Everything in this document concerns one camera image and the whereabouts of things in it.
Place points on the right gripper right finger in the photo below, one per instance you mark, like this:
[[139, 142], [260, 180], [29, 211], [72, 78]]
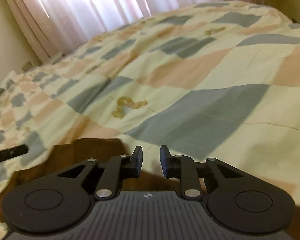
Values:
[[183, 168]]

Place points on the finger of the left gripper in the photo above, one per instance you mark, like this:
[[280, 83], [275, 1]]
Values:
[[10, 153]]

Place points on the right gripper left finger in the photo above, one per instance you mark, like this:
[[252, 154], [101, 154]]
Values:
[[116, 170]]

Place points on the checkered quilt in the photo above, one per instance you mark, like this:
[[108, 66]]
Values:
[[211, 80]]

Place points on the pink curtain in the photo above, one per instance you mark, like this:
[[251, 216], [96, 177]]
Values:
[[61, 26]]

